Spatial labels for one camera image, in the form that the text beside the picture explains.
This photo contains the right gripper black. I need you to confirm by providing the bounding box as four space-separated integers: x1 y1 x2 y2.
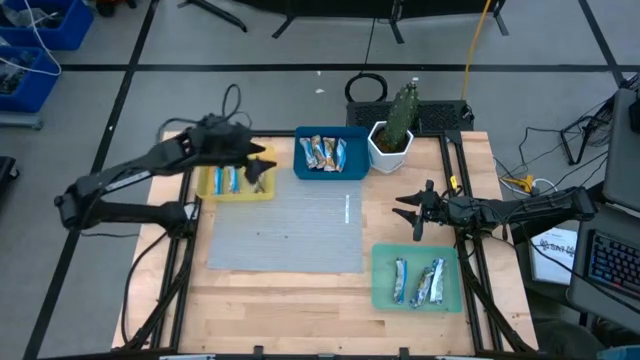
391 179 454 242

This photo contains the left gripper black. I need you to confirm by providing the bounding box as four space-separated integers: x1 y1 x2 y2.
192 117 277 185

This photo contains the oat print granola bar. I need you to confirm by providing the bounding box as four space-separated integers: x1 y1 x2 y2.
322 136 339 173

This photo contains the silver blue granola bar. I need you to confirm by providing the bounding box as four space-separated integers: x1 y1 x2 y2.
392 257 409 305

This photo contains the light blue granola bar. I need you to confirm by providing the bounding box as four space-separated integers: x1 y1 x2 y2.
333 137 348 173

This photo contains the white hexagonal plant pot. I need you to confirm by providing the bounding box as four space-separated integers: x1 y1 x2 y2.
367 121 415 175

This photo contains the yellow translucent plastic bin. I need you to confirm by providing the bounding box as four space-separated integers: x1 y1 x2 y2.
194 143 278 203

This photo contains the green translucent plastic tray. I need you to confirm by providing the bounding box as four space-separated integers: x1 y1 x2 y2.
370 243 465 315

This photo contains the blue plastic bin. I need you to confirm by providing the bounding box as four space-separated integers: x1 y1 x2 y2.
293 125 371 182

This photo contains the grey woven mat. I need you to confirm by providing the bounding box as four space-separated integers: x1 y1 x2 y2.
206 167 365 274

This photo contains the black perforated case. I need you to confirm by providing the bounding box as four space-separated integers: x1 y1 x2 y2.
345 99 475 134

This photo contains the yellow power plug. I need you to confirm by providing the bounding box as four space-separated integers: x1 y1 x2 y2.
501 173 536 194

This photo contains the black stand leg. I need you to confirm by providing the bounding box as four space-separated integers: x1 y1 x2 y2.
177 0 249 33

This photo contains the white paper sheet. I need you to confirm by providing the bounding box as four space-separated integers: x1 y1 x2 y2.
529 227 579 286

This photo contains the black partition panel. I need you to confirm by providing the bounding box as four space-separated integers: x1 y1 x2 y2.
234 0 511 45

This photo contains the grey desk with keyboard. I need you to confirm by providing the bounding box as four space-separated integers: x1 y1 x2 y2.
564 199 640 321

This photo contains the person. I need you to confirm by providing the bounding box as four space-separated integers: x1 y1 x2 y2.
532 318 640 360

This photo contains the backlit black keyboard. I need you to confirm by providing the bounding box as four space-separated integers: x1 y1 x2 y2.
587 229 640 301

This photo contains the grey raised desk top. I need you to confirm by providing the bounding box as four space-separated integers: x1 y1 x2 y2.
601 88 640 214

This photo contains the grey dolly platform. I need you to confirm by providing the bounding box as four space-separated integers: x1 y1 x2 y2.
0 110 44 130

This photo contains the blue storage crate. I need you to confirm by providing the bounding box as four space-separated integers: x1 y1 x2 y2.
0 45 63 114
0 0 95 51

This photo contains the coiled black cable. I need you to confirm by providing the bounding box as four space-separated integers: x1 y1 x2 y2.
343 72 390 104

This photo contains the yellow floor cable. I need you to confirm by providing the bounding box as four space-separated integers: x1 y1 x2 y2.
459 0 494 101

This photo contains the black aluminium table frame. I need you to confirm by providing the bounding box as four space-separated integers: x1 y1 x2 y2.
112 112 539 360

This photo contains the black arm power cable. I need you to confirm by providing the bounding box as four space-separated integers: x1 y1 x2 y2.
119 232 169 346

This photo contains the black wire fan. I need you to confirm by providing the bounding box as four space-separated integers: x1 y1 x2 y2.
559 97 617 166

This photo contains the white cable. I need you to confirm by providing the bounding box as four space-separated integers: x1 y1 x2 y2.
0 0 64 79

